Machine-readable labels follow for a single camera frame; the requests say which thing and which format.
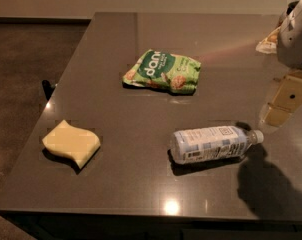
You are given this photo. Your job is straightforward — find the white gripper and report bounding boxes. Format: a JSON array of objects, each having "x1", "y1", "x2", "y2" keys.
[{"x1": 263, "y1": 27, "x2": 302, "y2": 127}]

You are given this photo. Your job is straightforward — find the blue plastic bottle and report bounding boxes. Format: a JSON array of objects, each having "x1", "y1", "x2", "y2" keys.
[{"x1": 170, "y1": 126, "x2": 264, "y2": 165}]

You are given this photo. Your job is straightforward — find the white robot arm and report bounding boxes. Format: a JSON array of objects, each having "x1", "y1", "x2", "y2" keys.
[{"x1": 261, "y1": 0, "x2": 302, "y2": 127}]

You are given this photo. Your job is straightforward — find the green rice chip bag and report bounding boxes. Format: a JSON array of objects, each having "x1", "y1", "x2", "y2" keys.
[{"x1": 122, "y1": 49, "x2": 201, "y2": 95}]

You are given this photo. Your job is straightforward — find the snack packet at table edge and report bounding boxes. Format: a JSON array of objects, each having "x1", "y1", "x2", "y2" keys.
[{"x1": 256, "y1": 27, "x2": 280, "y2": 54}]

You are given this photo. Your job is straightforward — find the yellow wavy sponge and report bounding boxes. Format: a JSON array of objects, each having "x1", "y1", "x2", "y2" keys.
[{"x1": 42, "y1": 120, "x2": 101, "y2": 169}]

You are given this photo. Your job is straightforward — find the black object beside table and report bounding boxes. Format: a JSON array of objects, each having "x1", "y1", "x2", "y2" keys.
[{"x1": 42, "y1": 80, "x2": 56, "y2": 101}]

